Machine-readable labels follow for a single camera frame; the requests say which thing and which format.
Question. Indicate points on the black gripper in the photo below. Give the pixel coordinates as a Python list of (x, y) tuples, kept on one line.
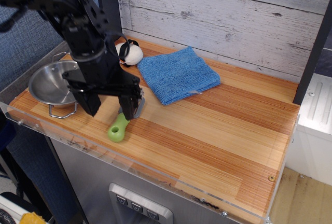
[(100, 73)]

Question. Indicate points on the dark left vertical post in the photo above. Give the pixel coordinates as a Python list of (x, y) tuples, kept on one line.
[(111, 8)]

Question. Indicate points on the dark vertical post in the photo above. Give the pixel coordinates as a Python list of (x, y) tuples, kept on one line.
[(314, 56), (111, 8)]

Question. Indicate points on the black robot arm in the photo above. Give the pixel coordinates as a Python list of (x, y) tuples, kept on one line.
[(85, 28)]

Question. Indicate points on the yellow object at corner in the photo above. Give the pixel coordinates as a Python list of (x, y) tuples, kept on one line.
[(31, 218)]

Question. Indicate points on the white plush with black band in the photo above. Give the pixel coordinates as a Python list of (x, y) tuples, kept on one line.
[(129, 52)]

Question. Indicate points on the green handled grey spatula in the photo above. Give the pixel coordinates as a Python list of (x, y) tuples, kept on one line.
[(117, 131)]

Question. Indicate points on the silver button control panel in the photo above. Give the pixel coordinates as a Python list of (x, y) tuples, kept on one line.
[(130, 207)]

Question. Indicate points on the dark right vertical post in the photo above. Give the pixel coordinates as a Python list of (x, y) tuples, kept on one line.
[(314, 56)]

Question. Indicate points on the blue folded cloth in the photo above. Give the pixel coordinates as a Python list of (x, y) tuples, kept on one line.
[(178, 75)]

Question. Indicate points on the steel cabinet front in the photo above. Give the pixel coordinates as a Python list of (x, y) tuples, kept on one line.
[(90, 178)]

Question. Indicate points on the white side cabinet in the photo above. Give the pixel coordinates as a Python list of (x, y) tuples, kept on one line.
[(310, 150)]

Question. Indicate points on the steel bowl with handles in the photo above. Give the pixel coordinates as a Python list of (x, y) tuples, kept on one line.
[(49, 87)]

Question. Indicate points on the clear acrylic table guard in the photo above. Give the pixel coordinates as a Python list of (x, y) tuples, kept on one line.
[(226, 153)]

